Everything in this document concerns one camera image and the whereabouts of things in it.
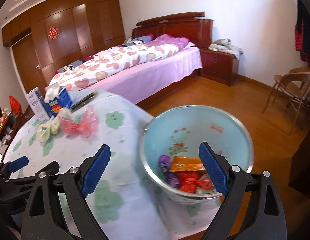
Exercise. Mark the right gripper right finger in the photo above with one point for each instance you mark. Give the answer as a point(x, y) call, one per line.
point(264, 218)

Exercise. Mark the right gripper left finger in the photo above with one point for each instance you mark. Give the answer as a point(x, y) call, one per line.
point(43, 217)

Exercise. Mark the pale yellow printed plastic bag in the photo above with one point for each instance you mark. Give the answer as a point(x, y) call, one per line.
point(45, 131)

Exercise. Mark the red plastic bag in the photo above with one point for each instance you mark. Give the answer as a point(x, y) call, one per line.
point(194, 182)

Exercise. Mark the purple plastic bag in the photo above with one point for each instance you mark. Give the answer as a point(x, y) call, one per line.
point(164, 165)

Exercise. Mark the orange snack box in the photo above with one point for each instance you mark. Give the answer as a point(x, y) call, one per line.
point(183, 164)

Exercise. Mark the pink transparent plastic bag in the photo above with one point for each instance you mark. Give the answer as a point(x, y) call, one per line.
point(86, 126)

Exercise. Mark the light blue trash bin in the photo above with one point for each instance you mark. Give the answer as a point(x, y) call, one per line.
point(180, 131)

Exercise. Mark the wooden sideboard cabinet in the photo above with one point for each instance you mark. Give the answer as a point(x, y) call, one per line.
point(10, 126)

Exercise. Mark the cloud pattern tablecloth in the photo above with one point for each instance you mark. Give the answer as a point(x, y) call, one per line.
point(124, 201)

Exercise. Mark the red gift bag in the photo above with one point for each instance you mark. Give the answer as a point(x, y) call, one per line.
point(15, 105)

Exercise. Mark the white tall milk carton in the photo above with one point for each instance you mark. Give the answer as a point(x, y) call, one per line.
point(36, 102)

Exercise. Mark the blue LOOK milk carton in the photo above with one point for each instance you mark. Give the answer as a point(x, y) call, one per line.
point(56, 98)

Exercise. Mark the dark flat snack packet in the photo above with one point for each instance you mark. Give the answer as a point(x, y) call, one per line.
point(84, 101)

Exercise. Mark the wooden door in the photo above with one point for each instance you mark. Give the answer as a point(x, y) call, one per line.
point(27, 64)

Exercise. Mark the folding wooden chair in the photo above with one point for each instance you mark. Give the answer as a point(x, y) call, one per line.
point(296, 85)

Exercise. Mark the wooden nightstand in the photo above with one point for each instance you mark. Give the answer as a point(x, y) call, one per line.
point(219, 67)

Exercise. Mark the red double happiness decal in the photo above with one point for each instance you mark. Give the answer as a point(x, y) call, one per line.
point(53, 33)

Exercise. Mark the wooden wardrobe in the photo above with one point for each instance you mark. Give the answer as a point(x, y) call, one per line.
point(85, 27)

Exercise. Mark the clothes pile on nightstand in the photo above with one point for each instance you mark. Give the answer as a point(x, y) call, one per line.
point(224, 45)

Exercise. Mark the wooden bed pink sheet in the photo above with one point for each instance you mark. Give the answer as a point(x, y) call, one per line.
point(148, 82)

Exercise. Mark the heart pattern duvet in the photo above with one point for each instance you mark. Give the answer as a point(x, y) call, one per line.
point(116, 59)

